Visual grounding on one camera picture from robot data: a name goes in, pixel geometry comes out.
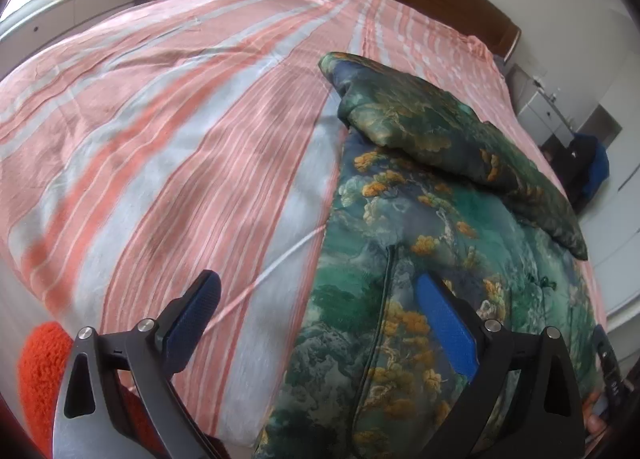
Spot white bedside cabinet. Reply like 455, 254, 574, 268
505, 64, 581, 147

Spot person's right hand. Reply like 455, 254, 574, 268
582, 391, 616, 435

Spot bed with pink striped cover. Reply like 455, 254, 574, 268
0, 0, 608, 445

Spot white window seat cabinet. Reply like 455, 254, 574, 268
0, 0, 143, 47

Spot blue hanging garment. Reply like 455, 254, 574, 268
592, 136, 611, 194

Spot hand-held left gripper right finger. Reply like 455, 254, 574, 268
414, 271, 587, 459

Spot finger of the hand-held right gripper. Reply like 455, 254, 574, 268
594, 324, 626, 420

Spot green patterned jacket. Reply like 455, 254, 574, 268
252, 53, 608, 459

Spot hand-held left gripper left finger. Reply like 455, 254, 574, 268
52, 269, 222, 459

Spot orange fleece clothing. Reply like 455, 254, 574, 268
17, 321, 166, 459

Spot white wardrobe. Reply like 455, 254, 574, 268
575, 9, 640, 320

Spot dark hanging jacket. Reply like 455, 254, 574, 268
542, 134, 601, 212

